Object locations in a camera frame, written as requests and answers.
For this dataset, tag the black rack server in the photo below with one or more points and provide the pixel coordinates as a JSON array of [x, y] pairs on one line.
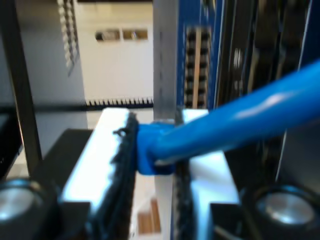
[[270, 50]]

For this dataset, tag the black perforated rack post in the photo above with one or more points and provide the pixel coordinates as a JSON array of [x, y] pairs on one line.
[[50, 107]]

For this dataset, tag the blue network switch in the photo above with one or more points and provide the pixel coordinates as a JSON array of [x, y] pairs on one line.
[[217, 50]]

